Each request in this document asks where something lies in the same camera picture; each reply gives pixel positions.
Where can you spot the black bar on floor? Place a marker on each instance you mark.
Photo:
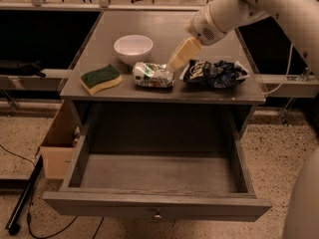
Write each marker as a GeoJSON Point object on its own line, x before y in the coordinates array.
{"type": "Point", "coordinates": [26, 187]}

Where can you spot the grey open top drawer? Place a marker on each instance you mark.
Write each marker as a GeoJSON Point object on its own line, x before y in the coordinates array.
{"type": "Point", "coordinates": [135, 158]}

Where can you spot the blue crumpled chip bag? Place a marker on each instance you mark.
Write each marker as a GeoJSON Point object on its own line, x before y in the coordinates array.
{"type": "Point", "coordinates": [219, 75]}

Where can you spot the brown cardboard box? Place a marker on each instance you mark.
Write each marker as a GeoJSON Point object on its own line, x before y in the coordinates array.
{"type": "Point", "coordinates": [58, 145]}

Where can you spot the crushed white green 7up can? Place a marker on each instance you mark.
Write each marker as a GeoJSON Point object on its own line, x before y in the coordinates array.
{"type": "Point", "coordinates": [151, 75]}

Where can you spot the green and yellow sponge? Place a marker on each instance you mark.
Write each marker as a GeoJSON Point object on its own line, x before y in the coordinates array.
{"type": "Point", "coordinates": [100, 79]}

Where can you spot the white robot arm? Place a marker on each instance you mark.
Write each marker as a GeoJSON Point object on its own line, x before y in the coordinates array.
{"type": "Point", "coordinates": [298, 19]}

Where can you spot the black object on ledge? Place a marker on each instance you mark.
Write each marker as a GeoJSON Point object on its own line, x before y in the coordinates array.
{"type": "Point", "coordinates": [20, 68]}

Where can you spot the white ceramic bowl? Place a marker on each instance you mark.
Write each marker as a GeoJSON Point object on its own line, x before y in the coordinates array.
{"type": "Point", "coordinates": [133, 48]}

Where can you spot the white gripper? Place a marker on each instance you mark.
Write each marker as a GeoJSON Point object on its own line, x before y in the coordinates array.
{"type": "Point", "coordinates": [203, 28]}

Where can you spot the grey wooden cabinet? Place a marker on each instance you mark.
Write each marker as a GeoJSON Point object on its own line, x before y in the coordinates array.
{"type": "Point", "coordinates": [164, 27]}

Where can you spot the round metal drawer knob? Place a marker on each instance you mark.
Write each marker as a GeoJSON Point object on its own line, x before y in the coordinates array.
{"type": "Point", "coordinates": [157, 216]}

